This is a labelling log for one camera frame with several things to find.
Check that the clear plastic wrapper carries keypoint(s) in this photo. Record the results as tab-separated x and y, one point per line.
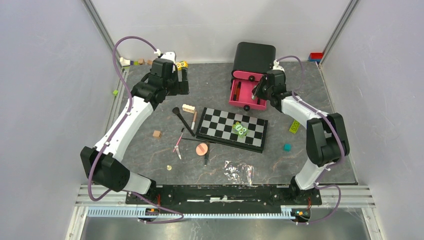
239	173

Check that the dark red pencil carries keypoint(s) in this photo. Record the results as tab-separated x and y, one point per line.
236	95

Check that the black white chessboard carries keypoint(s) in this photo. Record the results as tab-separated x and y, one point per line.
217	126

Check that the green lego brick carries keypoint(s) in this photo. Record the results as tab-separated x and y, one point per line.
294	127

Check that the green owl toy block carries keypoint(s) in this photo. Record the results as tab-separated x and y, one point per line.
239	129

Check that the teal cube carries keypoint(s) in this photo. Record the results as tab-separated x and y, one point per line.
287	147

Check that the brown wooden cube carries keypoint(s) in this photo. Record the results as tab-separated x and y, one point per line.
157	134

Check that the white toy block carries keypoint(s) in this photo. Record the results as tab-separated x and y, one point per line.
124	62

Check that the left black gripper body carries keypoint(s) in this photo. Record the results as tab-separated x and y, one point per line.
174	87

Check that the red blue blocks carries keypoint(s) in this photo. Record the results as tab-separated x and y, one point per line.
315	57

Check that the yellow toy block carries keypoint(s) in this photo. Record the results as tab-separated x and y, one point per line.
181	65

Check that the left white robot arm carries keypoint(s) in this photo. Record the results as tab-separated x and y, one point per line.
102	162

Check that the beige white makeup pen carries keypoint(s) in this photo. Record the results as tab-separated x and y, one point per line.
194	120

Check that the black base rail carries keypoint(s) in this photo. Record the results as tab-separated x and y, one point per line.
231	199

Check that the black eyeliner pencil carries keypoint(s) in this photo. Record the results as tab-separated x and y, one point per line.
207	154

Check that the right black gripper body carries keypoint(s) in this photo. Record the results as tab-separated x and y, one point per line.
266	91

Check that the white lego brick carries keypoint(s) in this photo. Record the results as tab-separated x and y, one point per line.
188	108

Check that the black drawer cabinet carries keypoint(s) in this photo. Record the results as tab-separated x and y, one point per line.
253	57

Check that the round pink powder puff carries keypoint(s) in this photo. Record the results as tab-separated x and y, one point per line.
201	149

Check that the black makeup brush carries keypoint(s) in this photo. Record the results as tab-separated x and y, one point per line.
177	112

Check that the pink lip gloss wand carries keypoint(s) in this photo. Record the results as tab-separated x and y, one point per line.
176	147

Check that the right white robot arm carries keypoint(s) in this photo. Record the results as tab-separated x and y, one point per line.
326	137

